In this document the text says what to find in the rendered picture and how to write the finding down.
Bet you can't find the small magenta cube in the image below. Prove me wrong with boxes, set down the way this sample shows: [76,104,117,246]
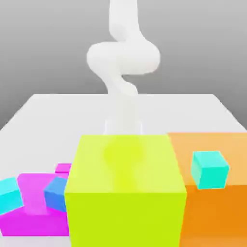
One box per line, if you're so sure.
[55,163,72,174]

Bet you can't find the large magenta box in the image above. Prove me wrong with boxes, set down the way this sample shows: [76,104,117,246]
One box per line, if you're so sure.
[0,172,70,237]

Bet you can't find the large orange box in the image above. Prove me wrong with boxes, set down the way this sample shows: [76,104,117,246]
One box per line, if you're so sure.
[167,132,247,247]

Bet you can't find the small cyan cube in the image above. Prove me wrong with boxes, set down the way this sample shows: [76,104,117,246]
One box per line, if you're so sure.
[0,176,24,215]

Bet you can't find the small turquoise cube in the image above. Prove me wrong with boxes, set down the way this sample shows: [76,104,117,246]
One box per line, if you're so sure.
[190,151,230,190]

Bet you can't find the small blue cube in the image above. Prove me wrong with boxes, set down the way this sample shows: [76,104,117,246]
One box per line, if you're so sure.
[43,176,68,213]

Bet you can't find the large yellow-green box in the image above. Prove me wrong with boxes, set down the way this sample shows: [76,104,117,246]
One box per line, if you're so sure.
[64,134,187,247]

